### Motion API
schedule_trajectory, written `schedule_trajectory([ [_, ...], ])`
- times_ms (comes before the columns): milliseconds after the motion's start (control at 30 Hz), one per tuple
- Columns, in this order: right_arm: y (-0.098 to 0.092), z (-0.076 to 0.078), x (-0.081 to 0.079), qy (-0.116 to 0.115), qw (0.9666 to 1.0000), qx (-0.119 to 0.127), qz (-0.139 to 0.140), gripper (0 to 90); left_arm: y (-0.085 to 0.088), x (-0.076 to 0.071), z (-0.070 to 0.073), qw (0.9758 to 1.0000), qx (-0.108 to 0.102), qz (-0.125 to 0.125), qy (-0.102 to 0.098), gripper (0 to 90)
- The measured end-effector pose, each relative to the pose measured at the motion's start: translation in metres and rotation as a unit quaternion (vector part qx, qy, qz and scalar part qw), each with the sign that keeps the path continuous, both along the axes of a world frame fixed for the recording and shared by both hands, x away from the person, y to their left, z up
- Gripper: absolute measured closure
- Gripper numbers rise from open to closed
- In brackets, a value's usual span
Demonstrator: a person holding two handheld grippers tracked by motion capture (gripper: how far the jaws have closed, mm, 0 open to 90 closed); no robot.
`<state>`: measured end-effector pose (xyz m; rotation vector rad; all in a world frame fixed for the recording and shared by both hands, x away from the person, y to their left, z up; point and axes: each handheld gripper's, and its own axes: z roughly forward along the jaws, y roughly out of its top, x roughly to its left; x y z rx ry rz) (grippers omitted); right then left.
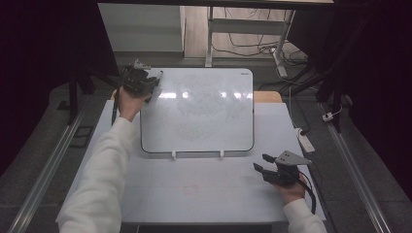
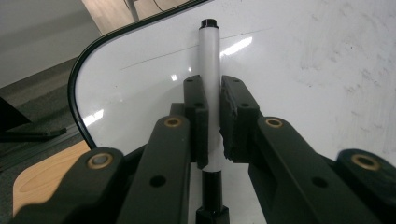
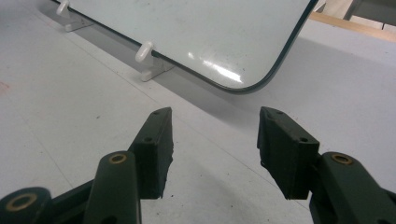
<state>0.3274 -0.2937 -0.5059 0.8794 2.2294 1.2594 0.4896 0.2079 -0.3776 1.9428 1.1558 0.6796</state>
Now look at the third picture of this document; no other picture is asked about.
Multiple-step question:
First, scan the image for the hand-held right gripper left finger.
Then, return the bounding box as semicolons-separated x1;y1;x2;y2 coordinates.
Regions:
128;106;175;200

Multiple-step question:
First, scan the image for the white whiteboard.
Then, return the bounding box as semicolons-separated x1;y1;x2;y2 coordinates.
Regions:
50;0;320;95

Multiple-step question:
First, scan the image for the wooden table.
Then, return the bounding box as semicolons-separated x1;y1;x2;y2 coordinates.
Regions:
309;11;396;44

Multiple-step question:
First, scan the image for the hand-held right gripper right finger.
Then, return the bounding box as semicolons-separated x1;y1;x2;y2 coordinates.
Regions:
257;105;321;201

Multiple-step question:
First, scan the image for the white whiteboard stand clip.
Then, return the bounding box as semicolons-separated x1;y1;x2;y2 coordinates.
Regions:
55;0;94;33
134;41;176;83

